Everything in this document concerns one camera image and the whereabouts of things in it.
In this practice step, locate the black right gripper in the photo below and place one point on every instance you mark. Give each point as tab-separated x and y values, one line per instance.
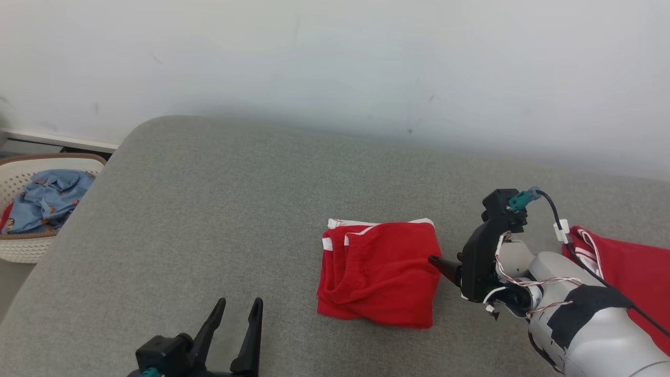
479	267

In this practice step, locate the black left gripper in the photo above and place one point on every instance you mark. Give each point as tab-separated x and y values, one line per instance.
209	372

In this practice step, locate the red shorts white stripe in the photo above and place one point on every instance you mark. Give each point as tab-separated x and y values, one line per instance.
382	272

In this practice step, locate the red Bulls 23 jersey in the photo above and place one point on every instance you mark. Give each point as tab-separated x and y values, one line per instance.
633	272

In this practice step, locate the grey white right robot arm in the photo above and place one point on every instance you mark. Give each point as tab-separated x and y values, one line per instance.
602	340

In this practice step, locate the light blue printed garment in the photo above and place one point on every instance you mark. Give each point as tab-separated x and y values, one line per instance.
47	201

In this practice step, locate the cream woven laundry basket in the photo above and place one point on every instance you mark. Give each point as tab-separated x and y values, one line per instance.
21	248

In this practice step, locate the small red cloth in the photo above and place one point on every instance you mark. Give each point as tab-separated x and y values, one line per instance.
6	217

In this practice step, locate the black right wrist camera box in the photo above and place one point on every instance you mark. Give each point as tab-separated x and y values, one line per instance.
497	207

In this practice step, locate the white wall baseboard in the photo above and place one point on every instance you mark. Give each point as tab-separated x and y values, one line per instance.
57	140

